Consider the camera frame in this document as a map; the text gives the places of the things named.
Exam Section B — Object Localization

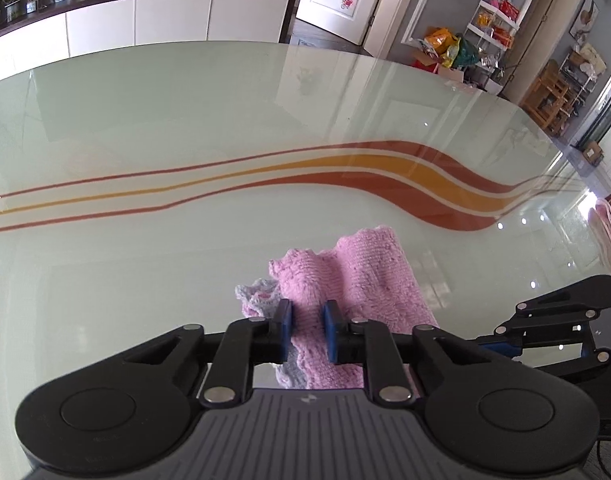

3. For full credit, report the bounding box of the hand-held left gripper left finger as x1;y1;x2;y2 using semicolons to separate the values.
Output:
96;299;292;407

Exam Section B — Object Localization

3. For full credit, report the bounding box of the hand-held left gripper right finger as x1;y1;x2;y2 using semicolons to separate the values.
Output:
324;300;523;406

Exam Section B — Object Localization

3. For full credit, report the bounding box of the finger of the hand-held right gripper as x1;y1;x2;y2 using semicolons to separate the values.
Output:
475;337;611;378
494;274;611;346

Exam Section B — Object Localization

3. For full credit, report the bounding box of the pink and grey knit towel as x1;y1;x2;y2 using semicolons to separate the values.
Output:
236;226;440;392

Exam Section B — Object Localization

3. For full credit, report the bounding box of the wooden chair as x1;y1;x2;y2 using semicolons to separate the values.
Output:
523;60;571;136

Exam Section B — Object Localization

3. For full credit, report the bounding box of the green plastic bag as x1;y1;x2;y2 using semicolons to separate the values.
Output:
453;35;479;67

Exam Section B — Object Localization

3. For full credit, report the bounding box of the white shelf rack with snacks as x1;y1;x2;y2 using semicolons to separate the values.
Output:
468;0;521;68

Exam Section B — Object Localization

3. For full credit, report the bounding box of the small framed bird picture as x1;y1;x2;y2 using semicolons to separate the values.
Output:
570;0;599;38

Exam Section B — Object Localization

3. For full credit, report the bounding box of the orange plastic bag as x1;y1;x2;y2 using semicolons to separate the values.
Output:
418;27;459;58

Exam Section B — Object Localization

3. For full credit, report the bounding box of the white and brown TV cabinet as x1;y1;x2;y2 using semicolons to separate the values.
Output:
0;0;299;78

